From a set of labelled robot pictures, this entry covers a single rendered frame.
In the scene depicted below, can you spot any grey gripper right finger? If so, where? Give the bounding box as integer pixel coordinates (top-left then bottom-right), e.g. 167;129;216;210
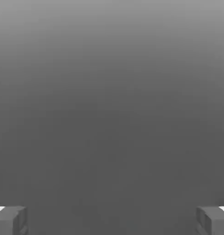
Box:
195;205;224;235

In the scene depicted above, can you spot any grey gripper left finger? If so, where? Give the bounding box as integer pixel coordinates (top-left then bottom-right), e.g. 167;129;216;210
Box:
0;205;29;235

